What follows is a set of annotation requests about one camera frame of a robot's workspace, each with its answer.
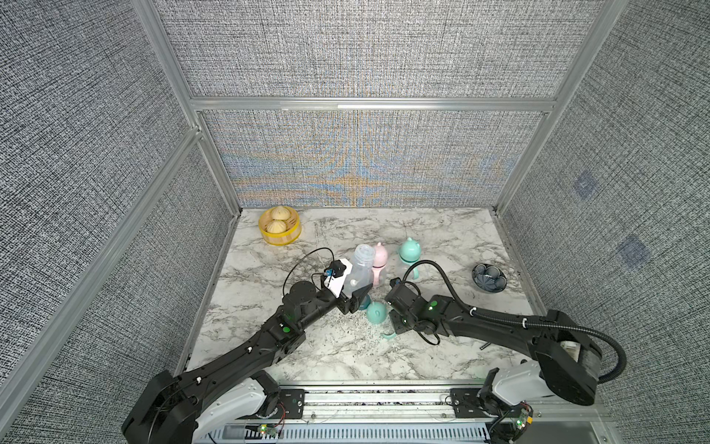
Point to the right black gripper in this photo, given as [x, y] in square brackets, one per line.
[396, 326]

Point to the dark blue flower dish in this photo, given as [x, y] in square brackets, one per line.
[489, 278]

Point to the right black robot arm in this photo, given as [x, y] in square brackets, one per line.
[569, 359]

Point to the beige bun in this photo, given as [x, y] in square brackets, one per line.
[280, 213]
[276, 227]

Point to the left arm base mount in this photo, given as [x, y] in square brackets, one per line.
[287, 403]

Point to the mint bottle cap front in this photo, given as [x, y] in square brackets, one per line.
[410, 251]

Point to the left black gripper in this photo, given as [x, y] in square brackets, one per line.
[353, 302]

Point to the mint bottle cap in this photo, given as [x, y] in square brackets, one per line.
[410, 251]
[377, 313]

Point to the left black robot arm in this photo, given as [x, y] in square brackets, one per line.
[179, 409]

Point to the mint bottle cap middle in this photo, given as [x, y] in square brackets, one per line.
[377, 313]

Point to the clear bottle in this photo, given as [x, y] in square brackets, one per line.
[361, 274]

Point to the upper beige bun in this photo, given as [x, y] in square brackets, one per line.
[280, 213]

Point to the aluminium front rail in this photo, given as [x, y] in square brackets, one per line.
[377, 403]

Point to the lower beige bun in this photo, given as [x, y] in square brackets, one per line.
[276, 227]

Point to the yellow steamer basket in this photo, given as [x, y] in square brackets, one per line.
[285, 238]

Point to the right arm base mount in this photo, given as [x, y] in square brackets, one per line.
[467, 403]

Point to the pink bottle cap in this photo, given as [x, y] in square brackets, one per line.
[381, 256]

